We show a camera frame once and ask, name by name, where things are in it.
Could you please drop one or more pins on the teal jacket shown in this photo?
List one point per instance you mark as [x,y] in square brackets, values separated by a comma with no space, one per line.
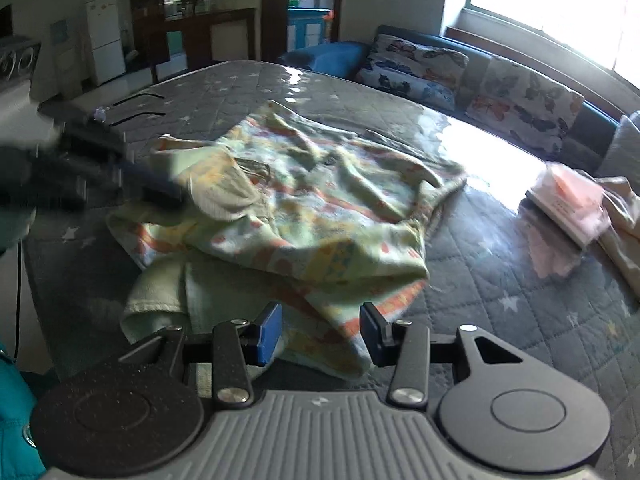
[15,420]

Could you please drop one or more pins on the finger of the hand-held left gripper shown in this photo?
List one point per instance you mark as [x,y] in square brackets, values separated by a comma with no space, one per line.
[95,141]
[150,186]

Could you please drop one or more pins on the blue cabinet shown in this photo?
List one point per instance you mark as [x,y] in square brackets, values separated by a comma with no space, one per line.
[307,30]

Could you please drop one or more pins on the blue sofa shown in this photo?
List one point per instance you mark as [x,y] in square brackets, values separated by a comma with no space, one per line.
[325,55]

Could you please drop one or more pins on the appliance with round dials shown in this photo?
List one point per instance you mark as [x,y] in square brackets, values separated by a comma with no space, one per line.
[17,60]

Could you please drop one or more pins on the white water dispenser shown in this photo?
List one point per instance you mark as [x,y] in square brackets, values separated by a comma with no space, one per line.
[65,55]

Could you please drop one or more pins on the butterfly print cushion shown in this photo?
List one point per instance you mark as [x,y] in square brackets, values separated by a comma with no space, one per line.
[415,71]
[525,105]

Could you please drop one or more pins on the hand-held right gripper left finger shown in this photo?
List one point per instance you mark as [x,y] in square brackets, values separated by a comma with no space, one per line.
[269,334]

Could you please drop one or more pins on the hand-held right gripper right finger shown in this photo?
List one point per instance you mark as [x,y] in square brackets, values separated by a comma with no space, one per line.
[372,336]

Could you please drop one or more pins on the window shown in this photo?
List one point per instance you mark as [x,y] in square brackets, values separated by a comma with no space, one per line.
[550,5]

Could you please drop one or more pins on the white fridge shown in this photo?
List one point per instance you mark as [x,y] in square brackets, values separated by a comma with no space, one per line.
[105,40]

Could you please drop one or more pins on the dark wooden cabinet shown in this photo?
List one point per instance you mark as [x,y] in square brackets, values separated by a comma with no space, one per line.
[200,15]

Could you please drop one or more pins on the beige cloth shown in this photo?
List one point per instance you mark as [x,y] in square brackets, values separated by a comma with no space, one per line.
[622,230]

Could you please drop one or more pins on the grey cushion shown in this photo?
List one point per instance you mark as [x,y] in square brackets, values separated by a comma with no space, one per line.
[624,147]

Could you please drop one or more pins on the white plastic bag bundle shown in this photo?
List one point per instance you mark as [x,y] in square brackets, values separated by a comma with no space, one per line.
[565,200]

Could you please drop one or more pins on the green patterned garment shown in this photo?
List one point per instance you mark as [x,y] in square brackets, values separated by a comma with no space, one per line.
[310,210]

